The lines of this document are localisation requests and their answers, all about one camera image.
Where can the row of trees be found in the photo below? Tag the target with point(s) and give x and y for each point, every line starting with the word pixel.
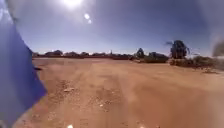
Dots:
pixel 83 54

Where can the red dirt ground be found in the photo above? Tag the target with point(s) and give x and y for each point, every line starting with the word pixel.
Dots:
pixel 133 96

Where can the large dark tree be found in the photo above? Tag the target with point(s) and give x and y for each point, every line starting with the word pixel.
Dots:
pixel 179 50

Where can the robot's own part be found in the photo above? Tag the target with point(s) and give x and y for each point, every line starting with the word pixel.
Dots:
pixel 70 126

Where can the low dry bushes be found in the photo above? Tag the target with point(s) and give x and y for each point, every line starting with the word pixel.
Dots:
pixel 200 61

